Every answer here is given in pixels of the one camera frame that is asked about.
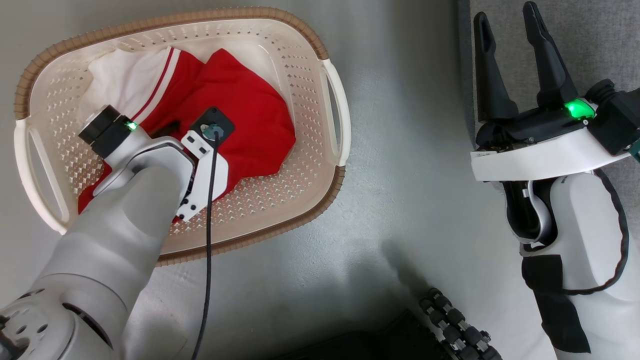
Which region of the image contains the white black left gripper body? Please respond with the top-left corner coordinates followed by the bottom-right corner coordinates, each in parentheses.
top-left (78, 105), bottom-right (195, 196)

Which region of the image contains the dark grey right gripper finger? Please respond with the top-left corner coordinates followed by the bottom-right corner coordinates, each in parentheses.
top-left (522, 1), bottom-right (580, 108)
top-left (472, 11), bottom-right (520, 123)

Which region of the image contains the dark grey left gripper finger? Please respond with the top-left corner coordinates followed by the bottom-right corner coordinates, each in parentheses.
top-left (151, 120), bottom-right (182, 139)

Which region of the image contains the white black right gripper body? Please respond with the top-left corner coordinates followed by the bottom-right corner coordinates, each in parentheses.
top-left (470, 97), bottom-right (632, 182)

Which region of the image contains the red and white garment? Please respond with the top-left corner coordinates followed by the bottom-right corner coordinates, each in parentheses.
top-left (77, 47), bottom-right (297, 223)

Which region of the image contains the white garment with red stripe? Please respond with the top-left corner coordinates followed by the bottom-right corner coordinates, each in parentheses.
top-left (80, 46), bottom-right (182, 126)

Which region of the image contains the cream perforated laundry basket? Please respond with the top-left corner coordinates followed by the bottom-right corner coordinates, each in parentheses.
top-left (13, 6), bottom-right (352, 267)

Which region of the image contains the black roller wheel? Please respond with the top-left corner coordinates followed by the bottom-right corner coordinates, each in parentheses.
top-left (419, 287), bottom-right (502, 360)

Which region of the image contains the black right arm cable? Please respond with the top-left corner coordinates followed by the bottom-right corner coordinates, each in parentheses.
top-left (562, 169), bottom-right (630, 297)

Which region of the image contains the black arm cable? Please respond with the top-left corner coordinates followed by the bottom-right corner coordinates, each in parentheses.
top-left (191, 127), bottom-right (223, 360)
top-left (562, 169), bottom-right (630, 297)

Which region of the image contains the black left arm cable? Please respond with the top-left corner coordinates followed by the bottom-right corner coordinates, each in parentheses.
top-left (191, 127), bottom-right (223, 360)

